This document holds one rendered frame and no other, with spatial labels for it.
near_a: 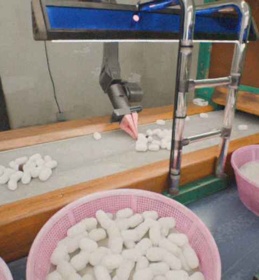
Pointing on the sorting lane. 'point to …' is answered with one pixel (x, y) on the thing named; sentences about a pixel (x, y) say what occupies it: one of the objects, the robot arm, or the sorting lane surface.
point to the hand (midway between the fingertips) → (135, 136)
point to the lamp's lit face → (156, 41)
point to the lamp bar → (125, 23)
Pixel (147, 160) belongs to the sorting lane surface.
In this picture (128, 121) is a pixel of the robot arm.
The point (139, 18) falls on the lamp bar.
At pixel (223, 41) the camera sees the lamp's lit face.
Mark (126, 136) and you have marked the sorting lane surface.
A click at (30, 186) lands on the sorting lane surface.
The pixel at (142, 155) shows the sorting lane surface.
